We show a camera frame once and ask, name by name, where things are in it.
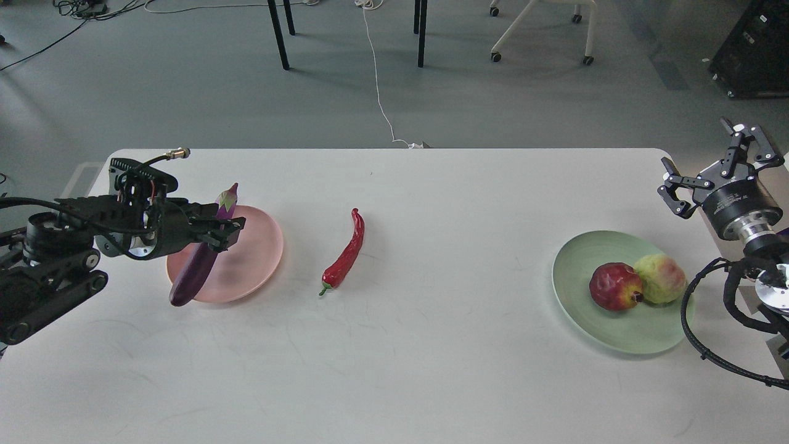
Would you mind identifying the white floor cable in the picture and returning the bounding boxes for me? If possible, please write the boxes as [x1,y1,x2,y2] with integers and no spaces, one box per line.
[354,0,426,150]

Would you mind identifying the black floor cables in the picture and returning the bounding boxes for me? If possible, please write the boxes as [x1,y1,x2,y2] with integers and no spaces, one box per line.
[0,0,149,72]

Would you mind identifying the black table legs right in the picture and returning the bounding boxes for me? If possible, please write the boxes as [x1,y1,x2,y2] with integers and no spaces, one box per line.
[412,0,428,68]

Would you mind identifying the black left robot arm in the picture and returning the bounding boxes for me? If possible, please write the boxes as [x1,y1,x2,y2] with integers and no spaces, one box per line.
[1,148,246,345]

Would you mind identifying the black table legs left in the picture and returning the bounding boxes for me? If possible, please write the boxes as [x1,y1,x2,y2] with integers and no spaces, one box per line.
[266,1,296,71]

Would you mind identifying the black equipment cabinet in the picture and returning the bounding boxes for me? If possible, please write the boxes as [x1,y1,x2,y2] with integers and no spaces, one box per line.
[708,1,788,99]

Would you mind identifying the white wheeled chair base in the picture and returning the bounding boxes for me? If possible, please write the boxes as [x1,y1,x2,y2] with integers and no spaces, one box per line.
[489,1,600,67]

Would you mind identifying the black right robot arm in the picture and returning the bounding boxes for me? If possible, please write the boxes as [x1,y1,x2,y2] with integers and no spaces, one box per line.
[657,118,788,390]

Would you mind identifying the red pomegranate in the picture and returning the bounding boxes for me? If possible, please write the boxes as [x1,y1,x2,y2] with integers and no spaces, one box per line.
[589,262,644,311]

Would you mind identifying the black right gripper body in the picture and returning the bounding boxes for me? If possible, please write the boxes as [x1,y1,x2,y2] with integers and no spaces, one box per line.
[693,162,783,242]

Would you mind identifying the black table legs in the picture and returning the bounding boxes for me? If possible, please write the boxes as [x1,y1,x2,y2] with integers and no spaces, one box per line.
[266,1,296,71]
[412,0,428,68]

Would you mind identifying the pink plate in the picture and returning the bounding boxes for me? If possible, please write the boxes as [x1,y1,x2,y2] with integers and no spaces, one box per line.
[166,205,284,303]

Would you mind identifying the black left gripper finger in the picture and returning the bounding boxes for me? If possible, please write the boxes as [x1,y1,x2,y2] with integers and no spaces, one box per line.
[185,203,237,220]
[197,219,247,252]

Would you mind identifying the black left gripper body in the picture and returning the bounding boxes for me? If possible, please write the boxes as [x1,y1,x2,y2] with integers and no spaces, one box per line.
[133,199,213,260]

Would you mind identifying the purple eggplant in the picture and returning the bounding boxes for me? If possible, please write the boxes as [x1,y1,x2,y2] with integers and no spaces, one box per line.
[170,183,239,307]

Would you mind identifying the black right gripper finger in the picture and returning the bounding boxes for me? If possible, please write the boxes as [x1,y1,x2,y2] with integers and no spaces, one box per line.
[719,117,785,181]
[657,157,716,220]

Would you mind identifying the green plate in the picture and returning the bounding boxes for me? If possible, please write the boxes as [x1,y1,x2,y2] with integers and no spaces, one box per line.
[552,231,685,356]

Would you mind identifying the green yellow guava fruit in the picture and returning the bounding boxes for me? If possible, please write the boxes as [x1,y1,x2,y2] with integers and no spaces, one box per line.
[633,255,688,304]

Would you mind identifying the red chili pepper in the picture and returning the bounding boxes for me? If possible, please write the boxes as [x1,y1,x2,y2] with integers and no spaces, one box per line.
[318,208,366,298]

